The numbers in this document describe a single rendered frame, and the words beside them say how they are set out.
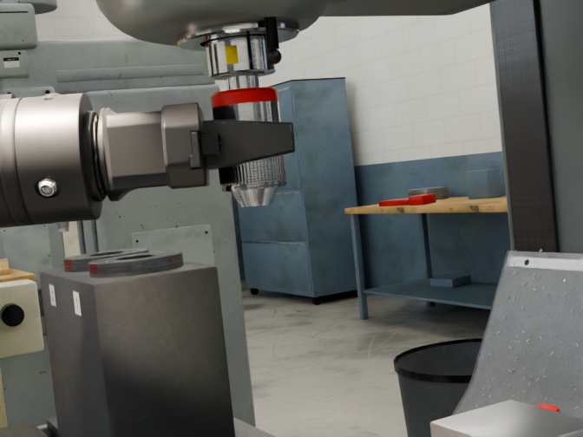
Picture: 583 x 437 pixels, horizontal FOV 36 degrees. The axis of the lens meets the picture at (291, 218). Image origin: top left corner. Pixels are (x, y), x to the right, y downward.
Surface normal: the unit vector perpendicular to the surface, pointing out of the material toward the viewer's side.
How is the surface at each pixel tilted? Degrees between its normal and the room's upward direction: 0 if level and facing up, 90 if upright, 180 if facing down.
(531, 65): 90
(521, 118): 90
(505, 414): 0
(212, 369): 90
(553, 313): 64
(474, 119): 90
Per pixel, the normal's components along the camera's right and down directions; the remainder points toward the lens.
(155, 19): -0.19, 0.91
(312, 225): 0.47, 0.00
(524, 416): -0.11, -0.99
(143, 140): 0.06, 0.04
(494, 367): -0.80, -0.35
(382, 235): -0.88, 0.11
